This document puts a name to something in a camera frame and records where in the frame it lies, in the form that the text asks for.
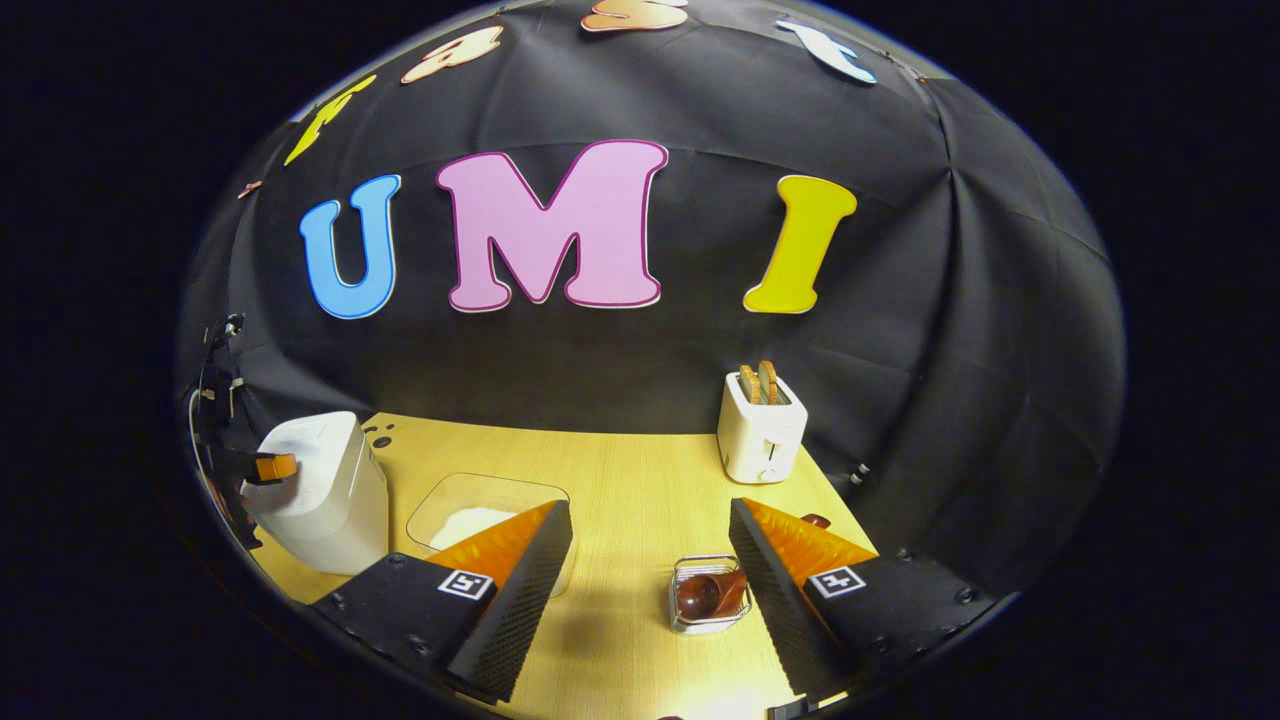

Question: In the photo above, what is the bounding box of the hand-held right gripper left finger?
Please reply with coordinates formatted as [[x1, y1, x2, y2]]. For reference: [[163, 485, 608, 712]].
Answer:
[[310, 500, 574, 704]]

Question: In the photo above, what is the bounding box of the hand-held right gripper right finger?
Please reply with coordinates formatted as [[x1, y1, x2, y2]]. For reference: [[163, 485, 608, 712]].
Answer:
[[728, 497, 1001, 701]]

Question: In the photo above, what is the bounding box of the white rice cooker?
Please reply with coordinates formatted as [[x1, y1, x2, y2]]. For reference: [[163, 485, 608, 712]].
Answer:
[[240, 411, 391, 577]]

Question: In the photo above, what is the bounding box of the brown wooden spoon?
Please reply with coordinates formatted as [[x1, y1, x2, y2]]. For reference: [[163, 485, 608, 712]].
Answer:
[[676, 512, 833, 623]]

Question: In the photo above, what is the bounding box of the metal wire chopstick holder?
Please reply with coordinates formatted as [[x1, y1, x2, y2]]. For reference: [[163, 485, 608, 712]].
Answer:
[[668, 555, 753, 636]]

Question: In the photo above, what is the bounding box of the white rice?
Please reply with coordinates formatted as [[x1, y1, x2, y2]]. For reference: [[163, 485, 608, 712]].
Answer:
[[428, 506, 521, 553]]

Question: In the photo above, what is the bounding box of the clear plastic container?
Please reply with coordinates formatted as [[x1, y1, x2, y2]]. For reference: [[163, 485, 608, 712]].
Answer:
[[406, 472, 578, 599]]

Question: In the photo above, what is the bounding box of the white toaster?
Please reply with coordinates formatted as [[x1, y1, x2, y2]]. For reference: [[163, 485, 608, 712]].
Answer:
[[716, 372, 809, 486]]

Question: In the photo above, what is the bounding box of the black backdrop cloth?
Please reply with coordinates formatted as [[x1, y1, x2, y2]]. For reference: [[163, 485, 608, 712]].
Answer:
[[178, 0, 1129, 601]]

